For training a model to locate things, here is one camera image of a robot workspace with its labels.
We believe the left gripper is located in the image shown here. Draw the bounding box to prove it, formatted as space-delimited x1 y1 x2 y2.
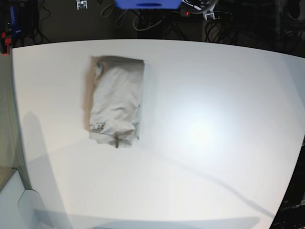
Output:
182 0 218 14

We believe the grey t-shirt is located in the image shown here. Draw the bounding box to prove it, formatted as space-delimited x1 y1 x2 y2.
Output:
83 56 145 148

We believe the black power strip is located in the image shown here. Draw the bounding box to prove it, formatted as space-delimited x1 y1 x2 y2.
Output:
179 9 222 21

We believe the blue box overhead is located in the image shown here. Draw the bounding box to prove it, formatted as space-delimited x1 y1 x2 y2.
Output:
115 0 182 10

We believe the red and blue clamp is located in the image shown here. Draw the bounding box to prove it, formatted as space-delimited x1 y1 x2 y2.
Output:
0 2 17 55

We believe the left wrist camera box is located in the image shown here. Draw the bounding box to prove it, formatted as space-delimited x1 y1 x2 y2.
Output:
204 12 215 21

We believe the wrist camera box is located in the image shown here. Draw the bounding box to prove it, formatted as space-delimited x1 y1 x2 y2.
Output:
204 12 215 21
76 0 88 10

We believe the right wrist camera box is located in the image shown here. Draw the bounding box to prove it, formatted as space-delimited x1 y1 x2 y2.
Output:
76 0 88 10

